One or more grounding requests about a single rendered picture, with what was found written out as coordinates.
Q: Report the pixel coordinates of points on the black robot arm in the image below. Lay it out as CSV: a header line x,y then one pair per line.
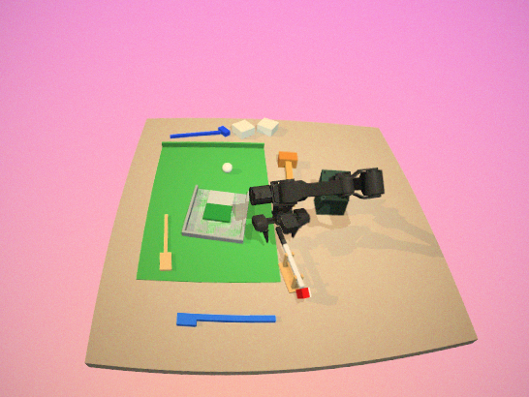
x,y
288,192

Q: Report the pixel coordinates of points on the green putting mat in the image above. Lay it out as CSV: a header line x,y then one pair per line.
x,y
199,260

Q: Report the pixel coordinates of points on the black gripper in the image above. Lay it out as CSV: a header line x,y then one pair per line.
x,y
260,222

